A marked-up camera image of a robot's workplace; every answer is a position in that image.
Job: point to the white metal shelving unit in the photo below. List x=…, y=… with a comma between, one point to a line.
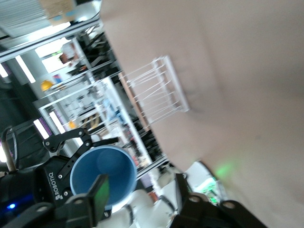
x=123, y=111

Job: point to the blue plastic cup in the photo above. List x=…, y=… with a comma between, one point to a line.
x=114, y=166

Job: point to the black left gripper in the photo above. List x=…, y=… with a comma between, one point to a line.
x=45, y=183

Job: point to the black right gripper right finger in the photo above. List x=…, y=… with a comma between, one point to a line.
x=209, y=213

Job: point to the yellow hard hat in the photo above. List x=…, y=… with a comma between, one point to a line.
x=72, y=124
x=46, y=86

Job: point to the cardboard box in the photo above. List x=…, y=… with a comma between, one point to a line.
x=57, y=9

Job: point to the brown table mat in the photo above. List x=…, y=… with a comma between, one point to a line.
x=237, y=71

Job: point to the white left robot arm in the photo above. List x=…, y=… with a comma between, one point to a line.
x=142, y=204

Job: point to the aluminium frame beam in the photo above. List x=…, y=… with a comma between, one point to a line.
x=47, y=38

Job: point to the white light strip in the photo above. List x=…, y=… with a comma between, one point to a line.
x=25, y=69
x=40, y=129
x=57, y=122

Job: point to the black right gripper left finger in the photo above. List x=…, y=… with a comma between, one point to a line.
x=83, y=209

